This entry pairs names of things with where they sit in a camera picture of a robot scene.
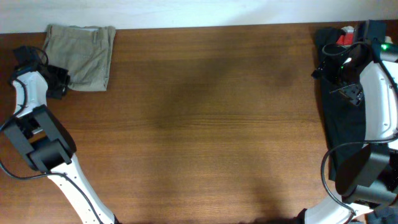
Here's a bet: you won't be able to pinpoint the khaki shorts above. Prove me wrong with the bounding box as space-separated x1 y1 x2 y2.
43 24 116 91

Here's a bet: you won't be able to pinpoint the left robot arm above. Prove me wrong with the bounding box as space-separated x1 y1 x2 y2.
1 45 118 224

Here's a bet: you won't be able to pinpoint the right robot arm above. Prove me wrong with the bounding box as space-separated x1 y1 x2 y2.
294 20 397 223

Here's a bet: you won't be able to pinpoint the red and white garment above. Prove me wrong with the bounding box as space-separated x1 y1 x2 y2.
335 26 393 47

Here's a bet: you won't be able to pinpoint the black garment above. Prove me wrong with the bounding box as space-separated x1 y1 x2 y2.
312 27 365 150

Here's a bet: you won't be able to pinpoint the blue jeans garment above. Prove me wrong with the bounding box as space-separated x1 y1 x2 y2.
366 207 397 224

